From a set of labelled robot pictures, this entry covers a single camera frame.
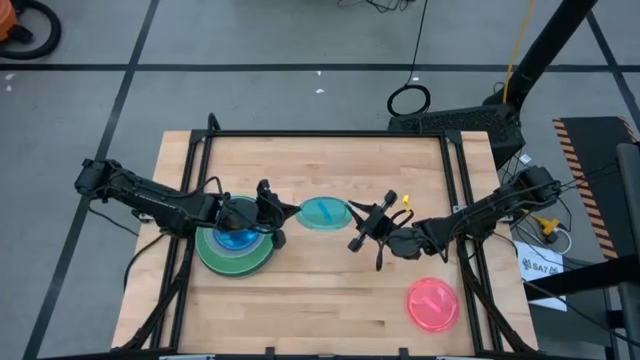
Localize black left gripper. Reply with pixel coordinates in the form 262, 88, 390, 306
253, 178, 302, 251

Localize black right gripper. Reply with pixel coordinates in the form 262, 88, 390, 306
348, 188, 401, 253

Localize teal transparent plastic plate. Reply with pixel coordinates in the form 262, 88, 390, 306
214, 227, 261, 252
294, 196, 354, 232

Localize dark green plastic plate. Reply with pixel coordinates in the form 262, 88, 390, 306
204, 199, 269, 265

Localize bright green plastic plate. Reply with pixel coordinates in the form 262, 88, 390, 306
195, 197, 275, 275

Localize pink transparent plastic plate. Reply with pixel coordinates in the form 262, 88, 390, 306
405, 277, 461, 334

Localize white paper sign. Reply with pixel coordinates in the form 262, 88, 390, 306
513, 240, 570, 312

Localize yellow plug connector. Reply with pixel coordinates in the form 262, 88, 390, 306
530, 213, 562, 237

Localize black metal bar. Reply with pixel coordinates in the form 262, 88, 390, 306
523, 252, 640, 302

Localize black mat with hazard stripes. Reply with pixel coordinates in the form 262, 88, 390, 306
552, 115, 640, 261

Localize orange vacuum cleaner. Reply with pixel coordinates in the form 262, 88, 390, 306
0, 0, 20, 44

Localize black metal table frame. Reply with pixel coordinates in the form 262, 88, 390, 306
112, 112, 539, 360

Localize black coiled cable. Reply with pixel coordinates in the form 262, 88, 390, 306
387, 0, 432, 118

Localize yellow hanging cable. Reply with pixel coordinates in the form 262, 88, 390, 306
502, 0, 537, 104

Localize black diagonal support post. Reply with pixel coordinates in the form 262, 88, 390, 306
504, 0, 599, 114

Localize black vacuum hose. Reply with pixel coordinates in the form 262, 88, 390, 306
0, 0, 63, 62

